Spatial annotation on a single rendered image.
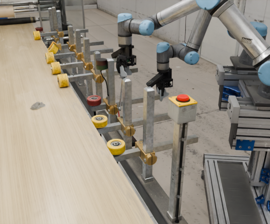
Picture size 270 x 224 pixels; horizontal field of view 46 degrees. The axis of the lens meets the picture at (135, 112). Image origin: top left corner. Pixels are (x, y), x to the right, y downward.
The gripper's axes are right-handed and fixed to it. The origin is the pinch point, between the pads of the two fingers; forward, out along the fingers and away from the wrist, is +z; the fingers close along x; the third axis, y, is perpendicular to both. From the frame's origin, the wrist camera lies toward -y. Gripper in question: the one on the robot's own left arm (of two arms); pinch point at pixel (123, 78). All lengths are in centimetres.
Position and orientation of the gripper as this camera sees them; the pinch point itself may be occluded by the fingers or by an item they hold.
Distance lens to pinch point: 181.5
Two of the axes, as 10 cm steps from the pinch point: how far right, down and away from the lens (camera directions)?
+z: 0.0, 8.9, 4.5
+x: 7.4, -3.1, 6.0
